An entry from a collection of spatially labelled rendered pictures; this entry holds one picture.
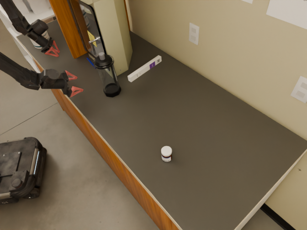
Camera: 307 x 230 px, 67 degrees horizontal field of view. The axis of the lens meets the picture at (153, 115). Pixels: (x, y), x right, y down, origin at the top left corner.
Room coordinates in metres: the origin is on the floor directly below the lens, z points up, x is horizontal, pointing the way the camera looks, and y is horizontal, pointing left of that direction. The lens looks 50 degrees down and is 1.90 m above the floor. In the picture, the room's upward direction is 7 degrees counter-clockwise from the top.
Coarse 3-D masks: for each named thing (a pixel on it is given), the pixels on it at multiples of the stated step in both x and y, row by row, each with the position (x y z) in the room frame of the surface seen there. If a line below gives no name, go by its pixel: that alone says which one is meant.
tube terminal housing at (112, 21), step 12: (96, 0) 1.15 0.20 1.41; (108, 0) 1.19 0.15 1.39; (120, 0) 1.33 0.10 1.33; (96, 12) 1.15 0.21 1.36; (108, 12) 1.18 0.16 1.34; (120, 12) 1.28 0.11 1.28; (108, 24) 1.17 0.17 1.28; (120, 24) 1.23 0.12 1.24; (108, 36) 1.16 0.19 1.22; (120, 36) 1.20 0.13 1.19; (108, 48) 1.15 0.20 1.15; (120, 48) 1.19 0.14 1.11; (120, 60) 1.18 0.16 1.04; (120, 72) 1.17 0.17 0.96
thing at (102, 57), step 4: (100, 52) 1.03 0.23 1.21; (100, 56) 1.01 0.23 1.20; (104, 56) 1.02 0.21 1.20; (108, 56) 1.03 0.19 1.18; (96, 60) 1.01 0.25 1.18; (100, 60) 1.01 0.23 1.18; (104, 60) 1.00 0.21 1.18; (108, 60) 1.00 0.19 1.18; (96, 64) 0.99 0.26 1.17; (100, 64) 0.98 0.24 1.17; (104, 64) 0.98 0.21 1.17
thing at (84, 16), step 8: (72, 0) 1.33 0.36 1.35; (80, 0) 1.24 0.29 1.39; (72, 8) 1.37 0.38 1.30; (80, 8) 1.26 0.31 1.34; (88, 8) 1.18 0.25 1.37; (80, 16) 1.30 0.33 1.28; (88, 16) 1.20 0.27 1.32; (80, 24) 1.33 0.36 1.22; (88, 24) 1.23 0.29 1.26; (96, 24) 1.14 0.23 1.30; (80, 32) 1.38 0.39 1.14; (96, 32) 1.17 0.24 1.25; (88, 40) 1.30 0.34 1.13; (88, 48) 1.34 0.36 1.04; (96, 48) 1.23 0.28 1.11; (104, 48) 1.15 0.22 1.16; (96, 56) 1.26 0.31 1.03
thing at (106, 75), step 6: (96, 66) 0.98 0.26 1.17; (102, 66) 0.98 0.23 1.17; (102, 72) 0.98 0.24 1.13; (108, 72) 0.98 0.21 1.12; (114, 72) 1.01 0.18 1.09; (102, 78) 0.98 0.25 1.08; (108, 78) 0.98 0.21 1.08; (114, 78) 0.99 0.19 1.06; (102, 84) 1.00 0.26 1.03; (108, 84) 0.98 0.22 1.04; (114, 84) 0.99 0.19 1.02; (108, 90) 0.98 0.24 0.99; (114, 90) 0.98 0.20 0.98
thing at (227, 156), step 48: (144, 48) 1.42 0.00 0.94; (96, 96) 1.00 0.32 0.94; (144, 96) 0.95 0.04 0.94; (192, 96) 0.90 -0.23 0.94; (144, 144) 0.62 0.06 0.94; (192, 144) 0.59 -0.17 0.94; (240, 144) 0.55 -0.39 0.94; (288, 144) 0.52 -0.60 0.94; (192, 192) 0.36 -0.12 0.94; (240, 192) 0.33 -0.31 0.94
